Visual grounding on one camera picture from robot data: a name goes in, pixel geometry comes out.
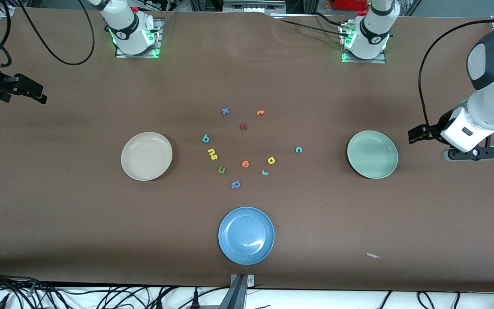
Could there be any pale green plate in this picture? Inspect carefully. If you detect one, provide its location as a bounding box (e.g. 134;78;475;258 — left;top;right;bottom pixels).
346;130;399;179

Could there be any brown table cover sheet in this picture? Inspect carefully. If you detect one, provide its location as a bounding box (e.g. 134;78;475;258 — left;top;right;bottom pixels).
0;6;494;293

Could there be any beige brown plate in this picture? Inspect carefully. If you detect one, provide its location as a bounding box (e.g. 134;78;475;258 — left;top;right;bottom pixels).
120;131;173;182

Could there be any red box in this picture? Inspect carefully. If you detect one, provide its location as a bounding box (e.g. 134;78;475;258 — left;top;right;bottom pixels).
333;0;370;11

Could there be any blue plate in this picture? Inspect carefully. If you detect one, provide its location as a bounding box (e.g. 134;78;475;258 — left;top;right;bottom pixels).
218;206;275;266

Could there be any grey metal device box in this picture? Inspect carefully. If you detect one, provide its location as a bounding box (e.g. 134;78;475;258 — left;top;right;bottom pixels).
223;0;286;13

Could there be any black thin looped cable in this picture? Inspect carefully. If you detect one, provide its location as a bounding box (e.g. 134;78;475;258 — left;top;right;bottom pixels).
0;0;15;68

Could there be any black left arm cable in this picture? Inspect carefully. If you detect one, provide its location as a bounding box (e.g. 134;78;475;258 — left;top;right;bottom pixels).
418;18;494;138

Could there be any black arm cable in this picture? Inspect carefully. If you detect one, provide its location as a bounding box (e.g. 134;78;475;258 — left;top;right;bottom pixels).
15;0;96;66
418;18;494;138

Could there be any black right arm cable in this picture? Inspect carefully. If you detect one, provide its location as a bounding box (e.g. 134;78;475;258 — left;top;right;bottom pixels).
15;0;96;66

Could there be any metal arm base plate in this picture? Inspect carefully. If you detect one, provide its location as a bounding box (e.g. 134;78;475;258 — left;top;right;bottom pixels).
115;17;164;58
340;24;387;64

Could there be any black base cable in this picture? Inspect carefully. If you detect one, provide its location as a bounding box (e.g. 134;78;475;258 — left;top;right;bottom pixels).
313;12;352;28
273;17;345;36

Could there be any black floor cable tangle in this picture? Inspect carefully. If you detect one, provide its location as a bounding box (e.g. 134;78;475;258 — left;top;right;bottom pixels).
0;268;230;309

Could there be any metal table edge bracket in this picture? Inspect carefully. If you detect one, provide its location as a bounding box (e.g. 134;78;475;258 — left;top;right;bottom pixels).
217;274;255;309

